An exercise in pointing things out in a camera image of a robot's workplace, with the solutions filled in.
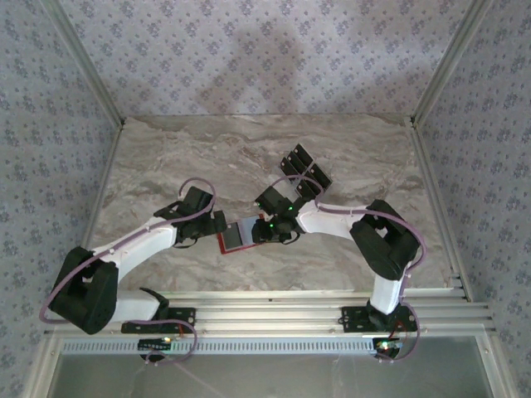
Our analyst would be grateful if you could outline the left small circuit board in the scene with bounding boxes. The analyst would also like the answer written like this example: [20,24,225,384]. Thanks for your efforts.
[138,337,173,352]

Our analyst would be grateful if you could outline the aluminium corner post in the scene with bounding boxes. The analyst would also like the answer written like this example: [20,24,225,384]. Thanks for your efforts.
[39,0,126,128]
[409,0,494,128]

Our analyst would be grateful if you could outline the small circuit board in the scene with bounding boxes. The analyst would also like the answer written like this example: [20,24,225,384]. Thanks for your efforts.
[138,337,173,352]
[374,337,404,354]

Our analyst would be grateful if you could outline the right aluminium corner post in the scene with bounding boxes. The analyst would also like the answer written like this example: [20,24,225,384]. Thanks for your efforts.
[409,0,494,128]

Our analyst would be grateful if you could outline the left aluminium corner post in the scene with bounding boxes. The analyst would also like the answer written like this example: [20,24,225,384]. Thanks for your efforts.
[39,0,126,128]

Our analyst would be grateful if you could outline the aluminium side rail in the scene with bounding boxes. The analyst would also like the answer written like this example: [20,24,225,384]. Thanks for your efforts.
[408,118,476,303]
[80,122,125,302]

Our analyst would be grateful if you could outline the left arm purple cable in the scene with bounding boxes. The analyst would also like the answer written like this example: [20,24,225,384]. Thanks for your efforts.
[39,177,217,368]

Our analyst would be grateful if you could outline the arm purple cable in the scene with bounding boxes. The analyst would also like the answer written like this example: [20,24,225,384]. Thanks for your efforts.
[39,177,217,368]
[271,173,427,365]

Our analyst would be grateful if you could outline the aluminium rail beam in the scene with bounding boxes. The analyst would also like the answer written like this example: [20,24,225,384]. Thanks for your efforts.
[44,289,497,337]

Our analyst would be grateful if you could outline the left aluminium side rail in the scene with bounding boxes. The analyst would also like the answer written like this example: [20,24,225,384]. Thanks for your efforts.
[80,122,125,302]

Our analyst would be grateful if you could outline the tiered card display rack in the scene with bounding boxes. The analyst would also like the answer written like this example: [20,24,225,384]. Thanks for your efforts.
[279,143,333,201]

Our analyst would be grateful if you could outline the right small circuit board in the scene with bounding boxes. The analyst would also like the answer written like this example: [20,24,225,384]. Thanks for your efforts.
[374,337,404,354]

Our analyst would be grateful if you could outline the grey metal lower panel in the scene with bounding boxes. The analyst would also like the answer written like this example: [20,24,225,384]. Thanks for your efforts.
[24,334,514,398]

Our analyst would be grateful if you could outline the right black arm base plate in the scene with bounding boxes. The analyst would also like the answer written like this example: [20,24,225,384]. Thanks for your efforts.
[340,305,417,332]

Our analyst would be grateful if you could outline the grey slotted cable duct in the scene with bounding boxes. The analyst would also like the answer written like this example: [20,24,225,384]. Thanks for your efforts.
[60,336,378,357]

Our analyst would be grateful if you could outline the red card holder wallet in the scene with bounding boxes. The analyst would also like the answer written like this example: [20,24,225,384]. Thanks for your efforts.
[216,213,266,255]

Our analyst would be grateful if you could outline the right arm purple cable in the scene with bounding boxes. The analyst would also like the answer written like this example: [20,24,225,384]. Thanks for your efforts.
[271,173,427,365]

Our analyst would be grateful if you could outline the right aluminium side rail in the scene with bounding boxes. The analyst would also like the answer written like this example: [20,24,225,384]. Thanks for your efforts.
[408,118,476,303]

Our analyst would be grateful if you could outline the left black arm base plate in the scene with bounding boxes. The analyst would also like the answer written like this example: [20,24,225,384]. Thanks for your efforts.
[120,306,197,335]

